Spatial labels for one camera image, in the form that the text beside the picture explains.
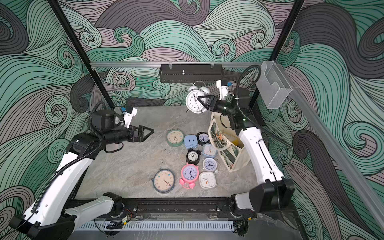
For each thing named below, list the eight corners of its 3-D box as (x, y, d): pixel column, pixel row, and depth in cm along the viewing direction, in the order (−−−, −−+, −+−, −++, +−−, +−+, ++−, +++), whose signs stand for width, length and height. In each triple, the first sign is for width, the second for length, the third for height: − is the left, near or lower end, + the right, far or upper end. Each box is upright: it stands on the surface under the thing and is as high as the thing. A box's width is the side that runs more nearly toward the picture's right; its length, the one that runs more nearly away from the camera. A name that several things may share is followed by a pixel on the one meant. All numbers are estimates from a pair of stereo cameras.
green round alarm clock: (166, 146, 99) (166, 144, 97) (168, 131, 107) (167, 129, 105) (184, 146, 99) (183, 144, 97) (184, 131, 107) (184, 129, 105)
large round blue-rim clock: (151, 193, 80) (149, 191, 78) (154, 170, 88) (153, 168, 86) (174, 193, 80) (173, 191, 78) (175, 170, 88) (175, 168, 86)
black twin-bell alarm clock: (184, 163, 90) (184, 161, 88) (188, 150, 96) (188, 147, 94) (198, 166, 89) (198, 164, 87) (200, 153, 95) (201, 150, 93)
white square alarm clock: (199, 188, 81) (199, 187, 79) (198, 173, 87) (199, 171, 84) (216, 188, 81) (217, 187, 79) (214, 172, 87) (215, 171, 84)
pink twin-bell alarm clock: (177, 184, 83) (177, 182, 80) (184, 163, 91) (184, 161, 89) (195, 190, 81) (195, 188, 78) (200, 168, 89) (200, 166, 86)
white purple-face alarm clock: (203, 170, 87) (203, 169, 85) (202, 159, 92) (202, 157, 90) (217, 170, 87) (217, 168, 85) (215, 159, 92) (216, 157, 90)
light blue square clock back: (184, 148, 98) (184, 145, 95) (184, 138, 104) (184, 134, 100) (197, 148, 98) (198, 145, 95) (197, 138, 104) (197, 134, 100)
